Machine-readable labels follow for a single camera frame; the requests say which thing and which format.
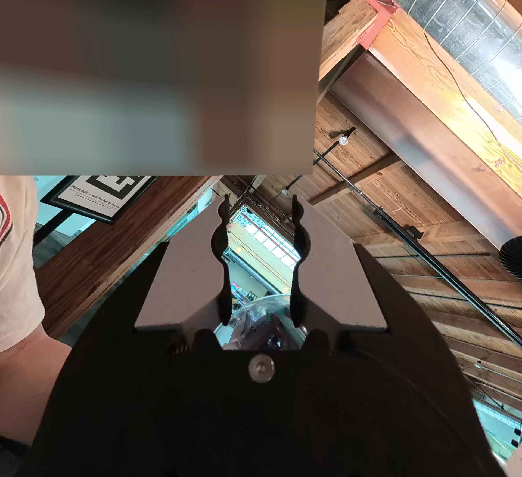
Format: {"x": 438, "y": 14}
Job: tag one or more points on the clear maze ball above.
{"x": 261, "y": 326}

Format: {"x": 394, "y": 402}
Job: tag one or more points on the black sign stand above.
{"x": 51, "y": 226}

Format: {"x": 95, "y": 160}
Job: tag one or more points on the black track light bar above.
{"x": 332, "y": 146}

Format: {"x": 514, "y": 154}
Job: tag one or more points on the red beam bracket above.
{"x": 375, "y": 7}

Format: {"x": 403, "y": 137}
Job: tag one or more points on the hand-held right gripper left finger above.
{"x": 183, "y": 285}

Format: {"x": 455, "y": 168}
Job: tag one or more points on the black ceiling rail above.
{"x": 428, "y": 256}

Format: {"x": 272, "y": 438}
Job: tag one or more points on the framed marker sign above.
{"x": 81, "y": 201}

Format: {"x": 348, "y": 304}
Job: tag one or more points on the black round lamp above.
{"x": 512, "y": 256}

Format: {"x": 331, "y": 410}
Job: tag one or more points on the person's left forearm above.
{"x": 28, "y": 387}

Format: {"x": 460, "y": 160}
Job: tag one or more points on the rectangular metal air duct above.
{"x": 416, "y": 150}

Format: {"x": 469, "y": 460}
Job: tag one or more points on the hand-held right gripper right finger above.
{"x": 338, "y": 285}

